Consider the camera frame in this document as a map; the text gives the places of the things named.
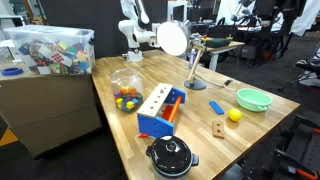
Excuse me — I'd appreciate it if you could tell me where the lamp cable with switch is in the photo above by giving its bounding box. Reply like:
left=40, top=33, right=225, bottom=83
left=196, top=74, right=236, bottom=92

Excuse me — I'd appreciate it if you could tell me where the black pot with lid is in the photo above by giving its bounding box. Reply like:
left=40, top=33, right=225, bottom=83
left=145, top=134, right=200, bottom=179

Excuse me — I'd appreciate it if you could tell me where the blue ring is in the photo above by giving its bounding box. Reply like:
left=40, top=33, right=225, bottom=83
left=0, top=67, right=24, bottom=77

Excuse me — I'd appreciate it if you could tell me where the cardboard box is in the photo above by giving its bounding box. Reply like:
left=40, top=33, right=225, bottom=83
left=0, top=71, right=103, bottom=159

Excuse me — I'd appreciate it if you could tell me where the black equipment cart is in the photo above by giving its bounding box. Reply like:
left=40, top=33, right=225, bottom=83
left=239, top=111, right=320, bottom=180

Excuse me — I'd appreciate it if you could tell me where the blue bottle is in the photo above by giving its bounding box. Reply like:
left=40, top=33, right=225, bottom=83
left=188, top=49, right=198, bottom=69

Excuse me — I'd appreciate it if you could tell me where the wooden block with two holes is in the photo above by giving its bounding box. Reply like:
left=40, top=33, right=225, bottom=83
left=212, top=119, right=226, bottom=139

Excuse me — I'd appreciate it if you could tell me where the clear jar of coloured cubes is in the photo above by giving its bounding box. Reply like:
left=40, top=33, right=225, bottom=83
left=110, top=68, right=144, bottom=114

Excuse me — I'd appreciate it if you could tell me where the small wooden side table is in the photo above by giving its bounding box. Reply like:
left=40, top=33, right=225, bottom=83
left=191, top=39, right=246, bottom=73

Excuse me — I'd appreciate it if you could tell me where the dark green pad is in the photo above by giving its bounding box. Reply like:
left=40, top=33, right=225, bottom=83
left=203, top=37, right=231, bottom=48

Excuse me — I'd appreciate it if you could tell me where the blue and wood toy tool box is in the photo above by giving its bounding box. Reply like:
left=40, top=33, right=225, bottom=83
left=136, top=82, right=187, bottom=140

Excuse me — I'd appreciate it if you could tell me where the white background frame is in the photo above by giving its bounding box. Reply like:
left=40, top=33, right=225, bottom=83
left=167, top=0, right=189, bottom=23

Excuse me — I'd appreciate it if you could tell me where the clear bin of puzzle cubes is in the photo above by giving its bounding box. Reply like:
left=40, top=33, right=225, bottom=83
left=3, top=24, right=97, bottom=76

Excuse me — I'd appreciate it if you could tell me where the blue toy brick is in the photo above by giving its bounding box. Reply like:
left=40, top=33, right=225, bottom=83
left=208, top=100, right=225, bottom=116

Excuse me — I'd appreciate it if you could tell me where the mint green bowl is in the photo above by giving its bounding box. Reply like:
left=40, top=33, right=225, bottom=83
left=235, top=87, right=274, bottom=113

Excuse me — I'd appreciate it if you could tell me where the yellow lemon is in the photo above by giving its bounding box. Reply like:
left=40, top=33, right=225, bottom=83
left=227, top=108, right=243, bottom=123

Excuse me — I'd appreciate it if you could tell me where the round lamp on wooden stand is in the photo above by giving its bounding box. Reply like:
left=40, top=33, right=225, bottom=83
left=156, top=19, right=208, bottom=91

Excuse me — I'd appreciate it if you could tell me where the white hanging cloth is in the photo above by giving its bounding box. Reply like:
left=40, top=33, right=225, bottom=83
left=291, top=0, right=320, bottom=36

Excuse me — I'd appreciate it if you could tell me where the black office chair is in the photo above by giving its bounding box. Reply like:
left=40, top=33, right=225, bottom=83
left=278, top=46, right=320, bottom=93

